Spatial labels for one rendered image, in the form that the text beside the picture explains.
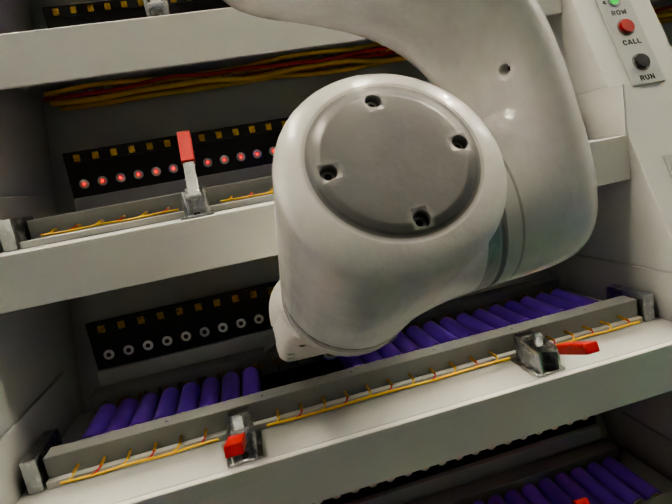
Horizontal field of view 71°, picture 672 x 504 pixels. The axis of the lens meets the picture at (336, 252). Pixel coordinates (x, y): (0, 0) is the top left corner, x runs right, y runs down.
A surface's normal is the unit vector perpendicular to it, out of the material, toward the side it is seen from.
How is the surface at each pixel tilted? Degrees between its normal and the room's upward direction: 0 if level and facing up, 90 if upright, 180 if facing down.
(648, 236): 90
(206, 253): 112
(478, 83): 100
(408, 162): 82
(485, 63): 108
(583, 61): 90
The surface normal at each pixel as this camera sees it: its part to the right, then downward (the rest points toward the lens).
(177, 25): 0.21, 0.13
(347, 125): 0.01, -0.42
